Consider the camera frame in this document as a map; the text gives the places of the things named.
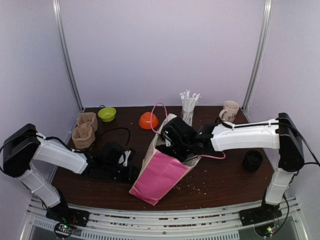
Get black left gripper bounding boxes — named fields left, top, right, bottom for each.
left=103, top=162, right=144, bottom=183

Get paper cakes bag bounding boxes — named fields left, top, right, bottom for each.
left=129, top=106, right=226, bottom=206

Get cardboard cup carrier stack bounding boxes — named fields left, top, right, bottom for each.
left=71, top=112, right=98, bottom=150

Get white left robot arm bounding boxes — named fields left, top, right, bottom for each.
left=0, top=123, right=139, bottom=225

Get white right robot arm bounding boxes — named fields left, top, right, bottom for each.
left=160, top=113, right=305, bottom=225

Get white stirrers in holder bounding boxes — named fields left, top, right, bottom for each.
left=180, top=89, right=202, bottom=126

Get orange plastic bowl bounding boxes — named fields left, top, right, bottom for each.
left=138, top=112, right=159, bottom=130

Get green plastic bowl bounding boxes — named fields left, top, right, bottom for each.
left=98, top=107, right=117, bottom=123

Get white ceramic mug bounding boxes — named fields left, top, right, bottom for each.
left=218, top=100, right=240, bottom=123

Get stack of black lids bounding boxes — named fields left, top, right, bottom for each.
left=242, top=150, right=263, bottom=173

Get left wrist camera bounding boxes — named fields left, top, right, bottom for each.
left=118, top=148, right=136, bottom=167

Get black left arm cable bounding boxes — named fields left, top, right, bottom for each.
left=0, top=127, right=131, bottom=173

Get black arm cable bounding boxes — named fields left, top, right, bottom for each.
left=216, top=117, right=320, bottom=167
left=0, top=127, right=131, bottom=173

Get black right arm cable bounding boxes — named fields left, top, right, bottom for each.
left=216, top=117, right=320, bottom=167

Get right aluminium frame post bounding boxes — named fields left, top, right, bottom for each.
left=242, top=0, right=273, bottom=114

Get aluminium frame post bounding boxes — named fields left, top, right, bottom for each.
left=52, top=0, right=84, bottom=112
left=242, top=0, right=273, bottom=114

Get left aluminium frame post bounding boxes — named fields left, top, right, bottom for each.
left=52, top=0, right=84, bottom=112

